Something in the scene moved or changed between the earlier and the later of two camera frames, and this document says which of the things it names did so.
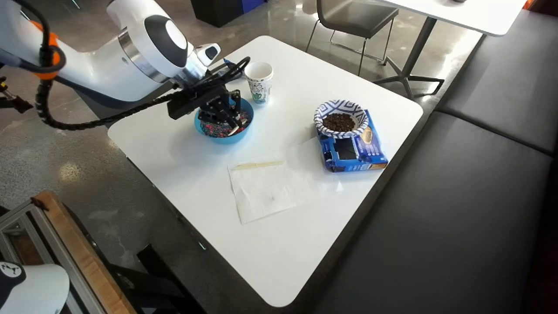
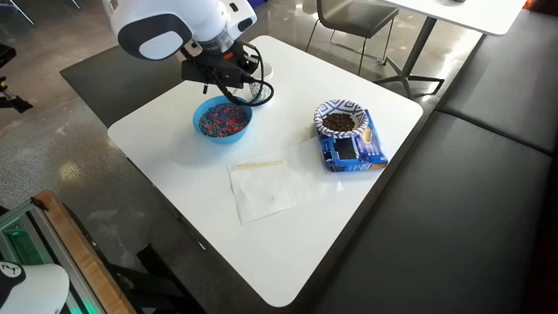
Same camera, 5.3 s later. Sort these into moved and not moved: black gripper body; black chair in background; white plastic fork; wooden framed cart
Moved: black gripper body
Not moved: white plastic fork; wooden framed cart; black chair in background
